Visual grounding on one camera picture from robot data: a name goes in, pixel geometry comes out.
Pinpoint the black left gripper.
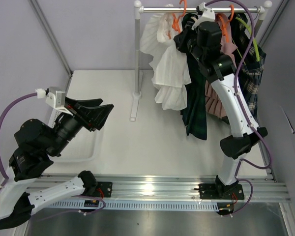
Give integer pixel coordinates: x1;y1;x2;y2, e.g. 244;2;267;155
47;96;115;156

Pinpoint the orange plastic hanger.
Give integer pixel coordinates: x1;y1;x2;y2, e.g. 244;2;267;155
172;0;187;33

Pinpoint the white cloth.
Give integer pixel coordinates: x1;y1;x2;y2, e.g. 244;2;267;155
140;13;191;111

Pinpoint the green plaid skirt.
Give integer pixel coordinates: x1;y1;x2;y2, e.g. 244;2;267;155
179;13;227;142

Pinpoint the cream hanger with metal hook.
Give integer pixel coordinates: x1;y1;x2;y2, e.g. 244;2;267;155
183;13;199;27

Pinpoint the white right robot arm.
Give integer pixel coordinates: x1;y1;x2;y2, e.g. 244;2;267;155
174;21;267;200

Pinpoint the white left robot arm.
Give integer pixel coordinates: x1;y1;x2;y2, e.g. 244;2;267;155
0;98;114;230

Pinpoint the orange hanger holding pink skirt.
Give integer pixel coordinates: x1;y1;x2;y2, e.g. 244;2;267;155
216;4;235;43

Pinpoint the pink pleated skirt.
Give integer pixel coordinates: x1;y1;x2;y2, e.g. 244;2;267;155
205;13;237;118

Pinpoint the lime green hanger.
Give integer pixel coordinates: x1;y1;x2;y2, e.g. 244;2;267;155
236;17;260;62

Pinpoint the navy beige plaid skirt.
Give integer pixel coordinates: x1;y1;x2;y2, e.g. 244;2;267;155
230;13;266;118

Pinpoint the white plastic basket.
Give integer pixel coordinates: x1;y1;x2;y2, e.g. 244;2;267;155
48;98;104;163

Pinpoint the white metal clothes rack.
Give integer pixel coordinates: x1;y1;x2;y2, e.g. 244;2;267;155
130;0;272;121

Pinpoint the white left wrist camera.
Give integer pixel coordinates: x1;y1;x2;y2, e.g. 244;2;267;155
35;87;73;115

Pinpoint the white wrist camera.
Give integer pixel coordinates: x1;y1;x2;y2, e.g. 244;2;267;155
35;87;73;115
192;2;215;30

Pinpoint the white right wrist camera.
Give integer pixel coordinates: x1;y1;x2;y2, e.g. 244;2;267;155
192;2;215;30

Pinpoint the white slotted cable duct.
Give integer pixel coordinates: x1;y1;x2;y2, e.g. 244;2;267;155
49;199;219;212

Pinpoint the aluminium mounting rail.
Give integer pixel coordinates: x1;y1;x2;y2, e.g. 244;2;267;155
23;174;292;202

